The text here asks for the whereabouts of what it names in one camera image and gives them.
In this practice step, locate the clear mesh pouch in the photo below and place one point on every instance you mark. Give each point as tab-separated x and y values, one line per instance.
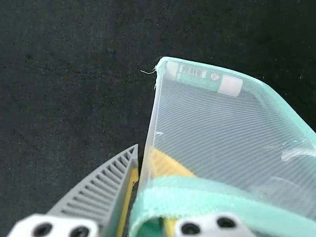
222	138

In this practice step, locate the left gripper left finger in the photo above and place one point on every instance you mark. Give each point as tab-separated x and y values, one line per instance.
98	187

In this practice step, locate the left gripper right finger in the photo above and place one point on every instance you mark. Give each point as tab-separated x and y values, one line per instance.
212	223

